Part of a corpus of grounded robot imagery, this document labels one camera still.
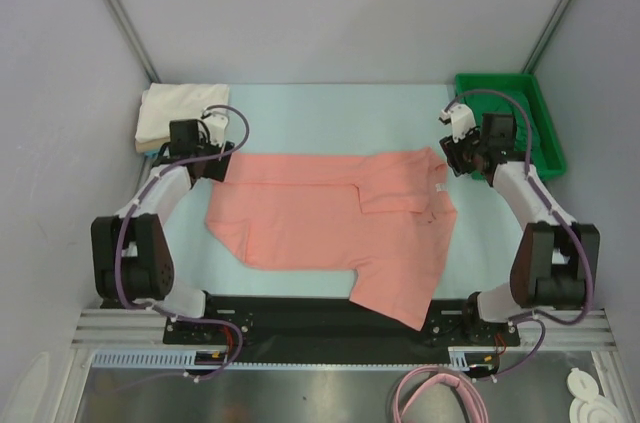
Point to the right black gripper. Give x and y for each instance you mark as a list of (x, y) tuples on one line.
[(454, 155)]

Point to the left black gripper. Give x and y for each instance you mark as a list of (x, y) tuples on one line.
[(218, 168)]

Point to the pink t shirt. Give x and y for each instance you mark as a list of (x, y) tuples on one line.
[(386, 217)]

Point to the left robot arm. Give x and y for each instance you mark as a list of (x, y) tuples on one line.
[(133, 266)]

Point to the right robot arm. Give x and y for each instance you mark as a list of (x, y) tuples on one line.
[(553, 272)]

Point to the tan folded t shirt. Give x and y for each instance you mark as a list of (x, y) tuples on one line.
[(151, 146)]

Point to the white folded t shirt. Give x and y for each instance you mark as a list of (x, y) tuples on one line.
[(163, 103)]

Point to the green plastic tray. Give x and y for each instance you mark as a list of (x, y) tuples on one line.
[(546, 153)]

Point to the white plastic discs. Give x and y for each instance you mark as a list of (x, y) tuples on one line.
[(588, 405)]

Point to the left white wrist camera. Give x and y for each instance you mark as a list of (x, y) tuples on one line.
[(217, 122)]

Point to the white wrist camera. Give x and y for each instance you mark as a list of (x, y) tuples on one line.
[(217, 122), (461, 119)]

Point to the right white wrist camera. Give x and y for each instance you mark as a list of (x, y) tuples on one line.
[(461, 119)]

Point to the aluminium frame rail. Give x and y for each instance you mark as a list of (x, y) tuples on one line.
[(102, 328)]

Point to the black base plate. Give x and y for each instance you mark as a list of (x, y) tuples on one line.
[(289, 330)]

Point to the white cable duct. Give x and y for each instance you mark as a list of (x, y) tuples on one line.
[(168, 359)]

